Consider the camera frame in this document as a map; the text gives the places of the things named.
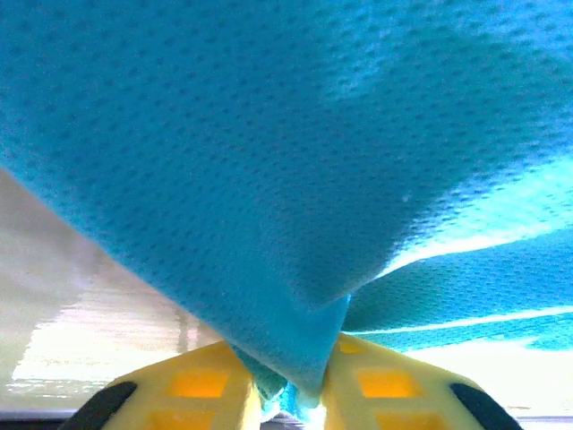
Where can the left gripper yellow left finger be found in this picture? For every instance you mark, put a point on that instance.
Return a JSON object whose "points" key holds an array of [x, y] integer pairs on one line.
{"points": [[192, 389]]}

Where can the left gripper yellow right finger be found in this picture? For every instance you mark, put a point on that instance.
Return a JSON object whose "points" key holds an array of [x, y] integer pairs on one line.
{"points": [[389, 389]]}

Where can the teal t-shirt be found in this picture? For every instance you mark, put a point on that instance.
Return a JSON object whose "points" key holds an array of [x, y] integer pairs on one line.
{"points": [[268, 134]]}

